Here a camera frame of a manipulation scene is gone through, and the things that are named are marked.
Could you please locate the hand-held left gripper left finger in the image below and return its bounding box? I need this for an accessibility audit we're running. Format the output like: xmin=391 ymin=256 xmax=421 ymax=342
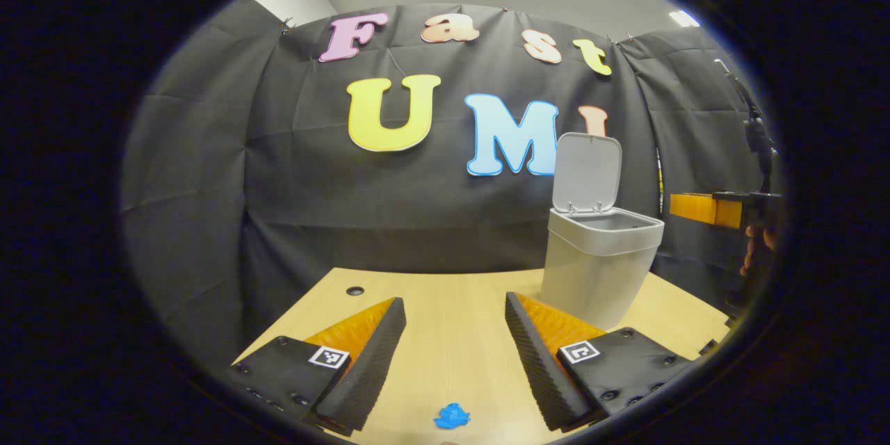
xmin=229 ymin=296 xmax=407 ymax=437

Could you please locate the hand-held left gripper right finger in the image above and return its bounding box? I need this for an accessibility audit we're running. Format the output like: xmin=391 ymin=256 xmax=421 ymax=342
xmin=504 ymin=291 xmax=696 ymax=432

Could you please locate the white desktop garbage bin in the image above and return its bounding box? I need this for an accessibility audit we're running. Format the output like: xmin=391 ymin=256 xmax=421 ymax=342
xmin=539 ymin=131 xmax=665 ymax=332

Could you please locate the black backdrop cloth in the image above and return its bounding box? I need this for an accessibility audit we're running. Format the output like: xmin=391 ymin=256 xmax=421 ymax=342
xmin=118 ymin=0 xmax=783 ymax=376

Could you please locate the blue paper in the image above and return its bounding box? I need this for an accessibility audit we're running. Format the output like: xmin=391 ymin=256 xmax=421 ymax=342
xmin=433 ymin=403 xmax=471 ymax=430

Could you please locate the wooden desktop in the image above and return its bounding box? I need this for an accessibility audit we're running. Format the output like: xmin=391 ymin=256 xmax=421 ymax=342
xmin=233 ymin=267 xmax=731 ymax=445

